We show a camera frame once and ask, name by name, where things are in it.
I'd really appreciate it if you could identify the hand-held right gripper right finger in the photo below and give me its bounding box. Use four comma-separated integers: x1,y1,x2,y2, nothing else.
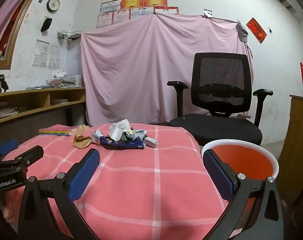
203,149,284,240

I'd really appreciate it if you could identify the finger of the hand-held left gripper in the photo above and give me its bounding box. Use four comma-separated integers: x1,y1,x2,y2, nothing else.
2,145,44,170
0,139,19,155

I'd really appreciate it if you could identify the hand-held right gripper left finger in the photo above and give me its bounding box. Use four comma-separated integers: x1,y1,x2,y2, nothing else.
18,148,101,240

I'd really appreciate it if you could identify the red bucket with white rim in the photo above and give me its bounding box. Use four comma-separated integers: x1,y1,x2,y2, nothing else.
201,138,280,233

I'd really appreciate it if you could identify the tan paper bag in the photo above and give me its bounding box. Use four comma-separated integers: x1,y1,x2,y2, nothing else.
73,124,92,148

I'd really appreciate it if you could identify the silver wrapper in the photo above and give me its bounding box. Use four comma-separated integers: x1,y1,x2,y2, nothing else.
92,129,103,145

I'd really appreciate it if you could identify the blue snack wrapper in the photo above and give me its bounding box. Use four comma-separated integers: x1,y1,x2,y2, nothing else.
99,136,144,150

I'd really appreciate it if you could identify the white paper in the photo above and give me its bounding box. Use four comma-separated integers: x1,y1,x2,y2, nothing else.
109,119,133,142

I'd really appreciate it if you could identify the green white wrapper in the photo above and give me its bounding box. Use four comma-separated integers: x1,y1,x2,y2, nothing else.
132,129,147,140

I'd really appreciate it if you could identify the small white carton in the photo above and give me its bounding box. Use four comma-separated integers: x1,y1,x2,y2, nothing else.
144,135,159,147

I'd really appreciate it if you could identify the person's left hand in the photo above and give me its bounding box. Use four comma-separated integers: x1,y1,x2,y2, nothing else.
0,189,24,227

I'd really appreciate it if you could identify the stack of papers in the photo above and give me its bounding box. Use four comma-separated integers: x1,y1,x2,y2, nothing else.
0,107,18,120

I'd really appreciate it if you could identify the stack of thin books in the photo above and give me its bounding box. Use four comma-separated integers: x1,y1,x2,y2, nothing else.
39,124,90,136

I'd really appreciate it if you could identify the wooden shelf unit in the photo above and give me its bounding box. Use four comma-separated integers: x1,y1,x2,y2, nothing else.
0,87,86,130

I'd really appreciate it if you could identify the pink checked blanket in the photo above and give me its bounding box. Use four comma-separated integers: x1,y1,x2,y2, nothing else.
0,123,232,240

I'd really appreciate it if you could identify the pile of books and papers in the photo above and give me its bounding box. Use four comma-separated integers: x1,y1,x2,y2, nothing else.
28,70,83,90

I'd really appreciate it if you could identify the wooden cabinet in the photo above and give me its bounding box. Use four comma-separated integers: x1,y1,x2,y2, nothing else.
276,94,303,205

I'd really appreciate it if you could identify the black mesh office chair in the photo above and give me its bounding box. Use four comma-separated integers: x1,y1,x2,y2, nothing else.
167,52,274,147

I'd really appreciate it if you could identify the pink hanging sheet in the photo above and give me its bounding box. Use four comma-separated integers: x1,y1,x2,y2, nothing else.
80,14,254,128

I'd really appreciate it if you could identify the black hanging pouch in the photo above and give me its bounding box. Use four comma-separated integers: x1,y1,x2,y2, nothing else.
41,16,53,32

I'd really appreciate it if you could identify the pink curtain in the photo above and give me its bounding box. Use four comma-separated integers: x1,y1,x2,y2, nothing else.
0,0,39,58

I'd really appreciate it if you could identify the grey cloth bundle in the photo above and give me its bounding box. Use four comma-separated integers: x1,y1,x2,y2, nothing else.
238,21,249,43

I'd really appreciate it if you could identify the printed wall paper sheet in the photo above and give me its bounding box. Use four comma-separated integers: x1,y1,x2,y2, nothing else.
49,44,61,69
33,39,50,68

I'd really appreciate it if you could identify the curved wooden frame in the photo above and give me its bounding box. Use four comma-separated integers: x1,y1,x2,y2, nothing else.
0,0,49,70

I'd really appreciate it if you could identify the round wall clock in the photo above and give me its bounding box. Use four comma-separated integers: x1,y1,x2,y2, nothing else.
47,0,60,12

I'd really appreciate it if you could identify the red paper wall poster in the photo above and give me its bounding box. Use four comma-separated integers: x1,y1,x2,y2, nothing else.
246,17,267,44

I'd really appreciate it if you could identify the group of wall certificates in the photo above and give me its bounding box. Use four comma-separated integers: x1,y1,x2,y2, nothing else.
97,0,194,29

